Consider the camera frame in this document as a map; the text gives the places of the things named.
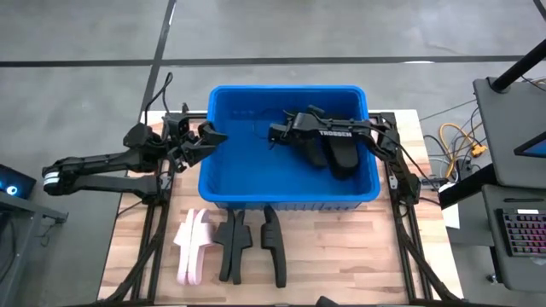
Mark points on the grey metal cart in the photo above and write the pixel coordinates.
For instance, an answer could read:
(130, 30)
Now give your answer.
(21, 221)

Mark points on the yellow plug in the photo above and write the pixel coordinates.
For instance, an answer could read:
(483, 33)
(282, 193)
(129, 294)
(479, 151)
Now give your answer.
(478, 150)

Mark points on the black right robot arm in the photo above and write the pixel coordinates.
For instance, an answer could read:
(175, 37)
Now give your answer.
(337, 127)

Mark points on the grey desk with keyboard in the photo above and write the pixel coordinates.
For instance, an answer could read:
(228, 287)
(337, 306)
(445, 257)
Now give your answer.
(512, 273)

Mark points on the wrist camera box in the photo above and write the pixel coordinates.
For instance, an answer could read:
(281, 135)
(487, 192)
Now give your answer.
(177, 123)
(315, 111)

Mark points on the black pole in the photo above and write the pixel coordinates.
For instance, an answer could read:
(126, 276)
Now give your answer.
(520, 64)

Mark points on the black device with blue light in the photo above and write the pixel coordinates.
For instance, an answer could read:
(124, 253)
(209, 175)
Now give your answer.
(13, 181)

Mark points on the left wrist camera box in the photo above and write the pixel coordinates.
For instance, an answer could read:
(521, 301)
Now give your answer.
(177, 123)

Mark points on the backlit black keyboard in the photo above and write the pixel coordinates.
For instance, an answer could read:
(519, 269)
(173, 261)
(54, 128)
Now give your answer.
(524, 232)

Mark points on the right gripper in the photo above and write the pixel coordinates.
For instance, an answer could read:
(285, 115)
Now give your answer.
(298, 130)

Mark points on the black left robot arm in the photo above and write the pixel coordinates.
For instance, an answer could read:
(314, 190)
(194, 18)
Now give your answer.
(98, 164)

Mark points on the white paper sheet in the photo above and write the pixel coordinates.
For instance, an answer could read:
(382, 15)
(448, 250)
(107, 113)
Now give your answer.
(452, 215)

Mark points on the blue plastic bin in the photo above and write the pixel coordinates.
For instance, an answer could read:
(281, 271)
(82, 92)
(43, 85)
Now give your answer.
(247, 179)

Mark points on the large black slide sandal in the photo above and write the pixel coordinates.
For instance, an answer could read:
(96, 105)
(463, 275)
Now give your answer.
(343, 160)

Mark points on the black aluminium table frame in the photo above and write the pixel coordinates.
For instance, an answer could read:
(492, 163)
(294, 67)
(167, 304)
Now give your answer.
(428, 273)

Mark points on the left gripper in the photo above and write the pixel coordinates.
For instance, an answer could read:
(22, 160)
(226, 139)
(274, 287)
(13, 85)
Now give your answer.
(187, 147)

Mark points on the black framed monitor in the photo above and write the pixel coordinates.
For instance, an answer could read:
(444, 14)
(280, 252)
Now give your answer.
(533, 148)

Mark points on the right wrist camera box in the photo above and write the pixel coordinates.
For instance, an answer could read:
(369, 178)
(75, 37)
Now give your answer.
(315, 111)

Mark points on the black desk support bar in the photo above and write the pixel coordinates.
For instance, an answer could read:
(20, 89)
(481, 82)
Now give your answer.
(465, 187)

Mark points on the grey desk with pole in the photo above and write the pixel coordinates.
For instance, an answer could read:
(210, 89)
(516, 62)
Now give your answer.
(507, 128)

